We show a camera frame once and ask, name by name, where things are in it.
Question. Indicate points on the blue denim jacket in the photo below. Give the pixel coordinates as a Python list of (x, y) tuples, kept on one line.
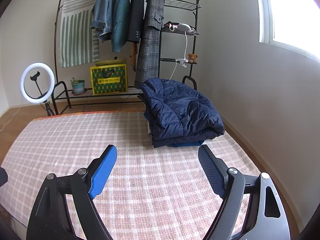
[(102, 13)]

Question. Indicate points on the navy quilted puffer jacket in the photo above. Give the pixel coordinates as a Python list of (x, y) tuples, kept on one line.
[(178, 113)]

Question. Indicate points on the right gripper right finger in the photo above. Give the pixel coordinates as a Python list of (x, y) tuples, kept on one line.
[(229, 184)]

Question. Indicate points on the small potted plant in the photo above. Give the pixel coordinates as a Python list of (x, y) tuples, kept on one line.
[(78, 86)]

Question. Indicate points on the window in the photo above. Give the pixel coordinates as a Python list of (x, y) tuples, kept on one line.
[(290, 24)]

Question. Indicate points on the teal knit sweater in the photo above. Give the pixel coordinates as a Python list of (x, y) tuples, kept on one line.
[(121, 20)]

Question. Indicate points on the black blazer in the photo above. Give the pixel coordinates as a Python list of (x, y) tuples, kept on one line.
[(136, 20)]

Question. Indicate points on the white ring light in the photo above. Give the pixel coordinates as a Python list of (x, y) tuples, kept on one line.
[(43, 98)]

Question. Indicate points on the green striped hanging cloth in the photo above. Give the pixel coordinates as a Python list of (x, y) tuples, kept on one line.
[(79, 43)]

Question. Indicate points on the grey plaid long coat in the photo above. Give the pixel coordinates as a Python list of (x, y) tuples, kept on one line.
[(148, 56)]

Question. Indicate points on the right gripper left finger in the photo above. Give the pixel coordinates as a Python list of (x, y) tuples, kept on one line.
[(86, 186)]

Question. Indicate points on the pink plaid bed cover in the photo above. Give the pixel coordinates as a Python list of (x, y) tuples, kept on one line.
[(151, 193)]

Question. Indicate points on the bright blue folded garment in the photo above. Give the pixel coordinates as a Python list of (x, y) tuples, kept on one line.
[(185, 144)]

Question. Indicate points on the yellow green patterned box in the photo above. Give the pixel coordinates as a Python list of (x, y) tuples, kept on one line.
[(109, 77)]

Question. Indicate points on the orange hanging scarf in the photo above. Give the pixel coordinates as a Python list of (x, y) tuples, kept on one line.
[(134, 51)]

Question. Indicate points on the small brown teddy bear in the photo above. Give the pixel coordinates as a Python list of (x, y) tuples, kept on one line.
[(192, 58)]

